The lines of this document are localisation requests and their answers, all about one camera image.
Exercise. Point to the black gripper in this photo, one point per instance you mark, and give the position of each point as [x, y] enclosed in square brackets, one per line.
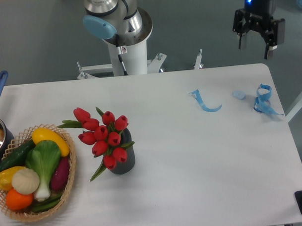
[257, 16]

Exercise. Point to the red tulip bouquet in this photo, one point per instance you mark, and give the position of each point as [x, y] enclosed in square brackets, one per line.
[103, 136]

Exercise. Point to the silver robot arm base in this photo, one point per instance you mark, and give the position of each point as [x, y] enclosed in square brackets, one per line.
[125, 28]

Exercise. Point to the dark grey ribbed vase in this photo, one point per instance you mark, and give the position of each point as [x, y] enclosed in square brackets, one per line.
[124, 154]

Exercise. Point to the light blue cap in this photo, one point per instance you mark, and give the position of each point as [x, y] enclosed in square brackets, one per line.
[240, 95]

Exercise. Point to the blue crumpled ribbon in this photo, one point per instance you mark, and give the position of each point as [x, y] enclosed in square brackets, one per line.
[262, 101]

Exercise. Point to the blue tape strip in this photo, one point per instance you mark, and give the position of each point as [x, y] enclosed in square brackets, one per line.
[196, 94]

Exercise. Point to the purple sweet potato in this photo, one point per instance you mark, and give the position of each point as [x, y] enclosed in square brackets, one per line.
[60, 177]

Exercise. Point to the green bok choy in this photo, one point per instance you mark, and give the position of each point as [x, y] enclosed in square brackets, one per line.
[44, 159]

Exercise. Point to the woven wicker basket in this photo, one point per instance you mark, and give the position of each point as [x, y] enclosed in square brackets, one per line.
[26, 215]

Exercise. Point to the green bean pods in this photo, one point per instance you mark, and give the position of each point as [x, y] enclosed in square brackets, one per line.
[46, 205]

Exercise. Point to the green cucumber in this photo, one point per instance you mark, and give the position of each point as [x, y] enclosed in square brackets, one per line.
[18, 156]

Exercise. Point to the white garlic bulb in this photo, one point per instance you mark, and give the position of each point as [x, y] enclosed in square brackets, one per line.
[25, 181]

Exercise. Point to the yellow bell pepper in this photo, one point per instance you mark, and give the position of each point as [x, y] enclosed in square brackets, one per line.
[6, 177]

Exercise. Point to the orange fruit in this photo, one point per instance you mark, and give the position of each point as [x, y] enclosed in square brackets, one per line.
[16, 201]

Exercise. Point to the white table leg frame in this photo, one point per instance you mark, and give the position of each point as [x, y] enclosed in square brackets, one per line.
[294, 108]

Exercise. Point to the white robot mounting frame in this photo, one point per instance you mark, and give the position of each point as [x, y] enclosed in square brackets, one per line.
[153, 66]

